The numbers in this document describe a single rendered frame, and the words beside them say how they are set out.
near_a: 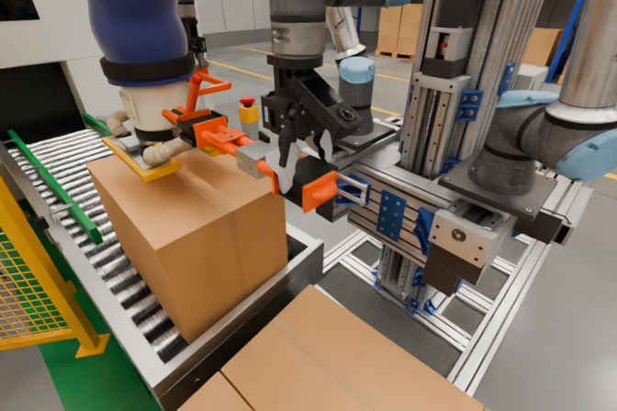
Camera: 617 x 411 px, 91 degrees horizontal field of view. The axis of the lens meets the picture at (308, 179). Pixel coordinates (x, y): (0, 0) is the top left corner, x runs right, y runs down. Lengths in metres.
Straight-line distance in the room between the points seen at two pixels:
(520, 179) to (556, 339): 1.32
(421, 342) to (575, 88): 1.13
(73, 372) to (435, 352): 1.58
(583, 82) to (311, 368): 0.91
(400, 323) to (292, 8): 1.36
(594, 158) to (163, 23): 0.93
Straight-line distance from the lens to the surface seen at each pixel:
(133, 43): 0.87
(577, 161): 0.72
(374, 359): 1.05
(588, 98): 0.72
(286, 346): 1.06
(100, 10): 0.91
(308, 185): 0.47
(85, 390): 1.86
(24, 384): 2.03
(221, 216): 0.85
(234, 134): 0.69
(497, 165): 0.87
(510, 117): 0.83
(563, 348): 2.08
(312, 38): 0.44
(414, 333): 1.54
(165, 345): 1.15
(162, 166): 0.89
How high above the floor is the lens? 1.46
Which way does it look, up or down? 32 degrees down
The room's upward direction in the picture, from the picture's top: straight up
